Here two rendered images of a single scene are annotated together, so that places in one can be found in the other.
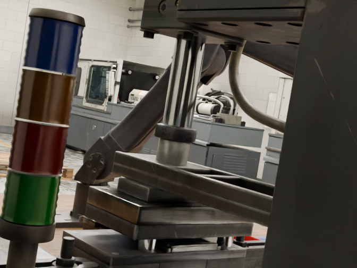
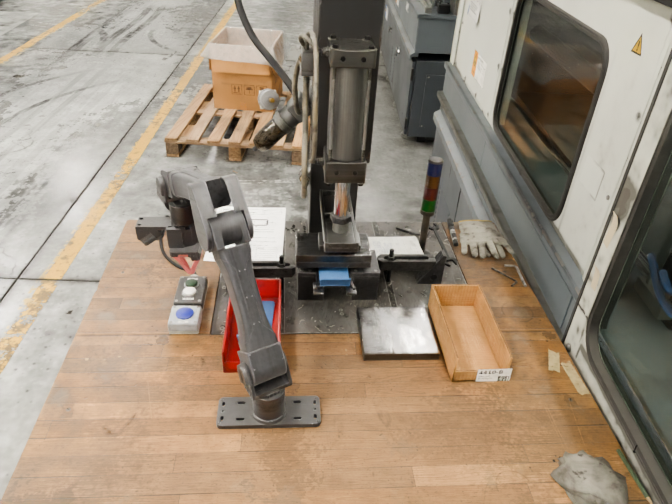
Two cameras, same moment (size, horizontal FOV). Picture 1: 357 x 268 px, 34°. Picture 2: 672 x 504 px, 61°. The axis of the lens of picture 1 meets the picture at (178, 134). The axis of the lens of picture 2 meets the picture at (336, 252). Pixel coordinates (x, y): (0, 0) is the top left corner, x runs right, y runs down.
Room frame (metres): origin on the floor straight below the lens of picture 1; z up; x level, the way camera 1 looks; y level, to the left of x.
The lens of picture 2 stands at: (1.64, 0.65, 1.80)
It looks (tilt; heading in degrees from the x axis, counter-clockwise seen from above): 34 degrees down; 215
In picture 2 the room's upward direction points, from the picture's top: 4 degrees clockwise
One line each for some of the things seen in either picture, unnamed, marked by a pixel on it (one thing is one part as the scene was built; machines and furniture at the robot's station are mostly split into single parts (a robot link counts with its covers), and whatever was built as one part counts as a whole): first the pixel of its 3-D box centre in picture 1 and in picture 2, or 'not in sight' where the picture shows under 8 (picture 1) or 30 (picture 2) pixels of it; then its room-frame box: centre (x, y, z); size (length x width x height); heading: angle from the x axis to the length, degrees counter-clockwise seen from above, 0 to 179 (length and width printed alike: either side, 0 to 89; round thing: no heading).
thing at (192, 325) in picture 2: not in sight; (185, 323); (1.03, -0.18, 0.90); 0.07 x 0.07 x 0.06; 41
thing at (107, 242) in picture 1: (158, 243); (337, 262); (0.69, 0.00, 0.98); 0.20 x 0.10 x 0.01; 131
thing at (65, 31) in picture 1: (53, 47); (434, 167); (0.41, 0.10, 1.17); 0.04 x 0.04 x 0.03
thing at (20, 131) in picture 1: (38, 145); (430, 191); (0.41, 0.10, 1.10); 0.04 x 0.04 x 0.03
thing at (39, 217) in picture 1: (31, 194); (428, 203); (0.41, 0.10, 1.07); 0.04 x 0.04 x 0.03
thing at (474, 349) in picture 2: not in sight; (467, 331); (0.66, 0.35, 0.93); 0.25 x 0.13 x 0.08; 41
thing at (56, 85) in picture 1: (45, 97); (432, 179); (0.41, 0.10, 1.14); 0.04 x 0.04 x 0.03
